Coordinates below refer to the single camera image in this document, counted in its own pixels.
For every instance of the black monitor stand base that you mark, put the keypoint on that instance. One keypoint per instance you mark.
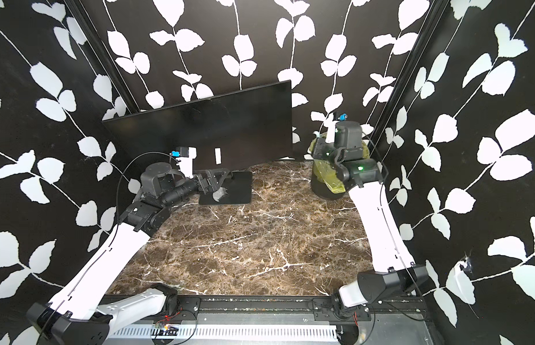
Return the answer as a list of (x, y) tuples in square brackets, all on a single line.
[(235, 190)]

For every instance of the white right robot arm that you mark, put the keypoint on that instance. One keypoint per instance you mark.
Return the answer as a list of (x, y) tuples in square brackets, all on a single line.
[(394, 269)]

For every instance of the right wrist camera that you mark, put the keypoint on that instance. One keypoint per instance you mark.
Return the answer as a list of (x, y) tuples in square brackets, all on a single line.
[(345, 134)]

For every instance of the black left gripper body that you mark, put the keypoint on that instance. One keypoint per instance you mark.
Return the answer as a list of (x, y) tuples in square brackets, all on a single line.
[(205, 189)]

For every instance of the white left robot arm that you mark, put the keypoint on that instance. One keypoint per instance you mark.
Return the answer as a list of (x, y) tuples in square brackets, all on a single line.
[(75, 315)]

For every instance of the white perforated cable tray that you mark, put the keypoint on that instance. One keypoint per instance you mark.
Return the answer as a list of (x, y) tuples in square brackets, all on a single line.
[(285, 333)]

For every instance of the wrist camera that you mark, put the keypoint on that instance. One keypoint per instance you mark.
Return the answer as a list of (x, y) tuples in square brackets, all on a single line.
[(185, 157), (345, 134)]

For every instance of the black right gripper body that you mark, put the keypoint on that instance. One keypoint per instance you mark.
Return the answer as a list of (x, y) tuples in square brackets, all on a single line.
[(330, 157)]

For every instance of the yellow-green bin liner bag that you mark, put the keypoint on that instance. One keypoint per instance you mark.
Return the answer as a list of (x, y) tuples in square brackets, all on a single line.
[(327, 172)]

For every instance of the black flat monitor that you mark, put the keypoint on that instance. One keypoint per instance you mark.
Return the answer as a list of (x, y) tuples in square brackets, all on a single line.
[(251, 127)]

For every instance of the black waste bin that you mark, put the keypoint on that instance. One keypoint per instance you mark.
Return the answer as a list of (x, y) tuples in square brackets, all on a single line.
[(322, 191)]

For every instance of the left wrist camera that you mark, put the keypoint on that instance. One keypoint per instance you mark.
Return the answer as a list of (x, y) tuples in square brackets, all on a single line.
[(185, 157)]

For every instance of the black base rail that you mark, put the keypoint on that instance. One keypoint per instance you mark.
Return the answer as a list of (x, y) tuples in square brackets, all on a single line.
[(321, 308)]

